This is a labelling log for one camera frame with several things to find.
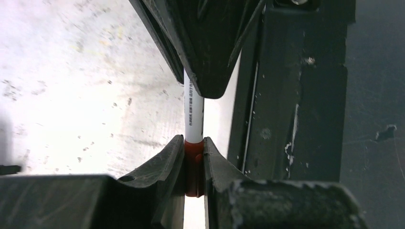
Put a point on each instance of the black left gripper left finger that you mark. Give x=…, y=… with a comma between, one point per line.
x=149, y=197

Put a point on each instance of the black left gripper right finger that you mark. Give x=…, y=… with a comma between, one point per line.
x=234, y=201

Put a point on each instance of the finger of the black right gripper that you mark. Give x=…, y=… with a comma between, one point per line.
x=208, y=36
x=160, y=38

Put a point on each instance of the red marker cap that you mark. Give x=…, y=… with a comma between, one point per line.
x=194, y=169

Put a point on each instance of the white marker pen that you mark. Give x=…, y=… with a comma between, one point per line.
x=194, y=112

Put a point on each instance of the black base frame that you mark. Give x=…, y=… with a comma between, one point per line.
x=291, y=92

